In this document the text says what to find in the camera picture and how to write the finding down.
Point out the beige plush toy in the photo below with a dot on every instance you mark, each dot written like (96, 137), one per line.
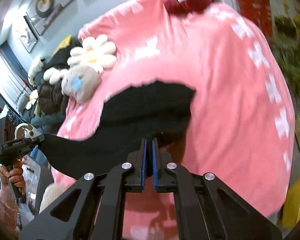
(78, 82)

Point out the small framed wall picture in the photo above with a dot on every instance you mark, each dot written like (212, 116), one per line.
(26, 34)

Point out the black garment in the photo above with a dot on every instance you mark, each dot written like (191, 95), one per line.
(159, 110)

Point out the yellow object at edge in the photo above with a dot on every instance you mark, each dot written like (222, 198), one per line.
(291, 208)

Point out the person's left hand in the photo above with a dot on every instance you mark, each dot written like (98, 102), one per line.
(14, 176)

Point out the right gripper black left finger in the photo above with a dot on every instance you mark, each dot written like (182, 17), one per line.
(93, 207)

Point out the white daisy flower pillow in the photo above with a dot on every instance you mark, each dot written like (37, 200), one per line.
(98, 53)

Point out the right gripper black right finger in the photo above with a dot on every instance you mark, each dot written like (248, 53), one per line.
(205, 207)

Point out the pink fleece blanket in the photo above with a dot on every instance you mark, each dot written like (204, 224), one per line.
(242, 116)

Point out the dark clothes pile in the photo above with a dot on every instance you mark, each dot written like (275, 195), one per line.
(51, 99)

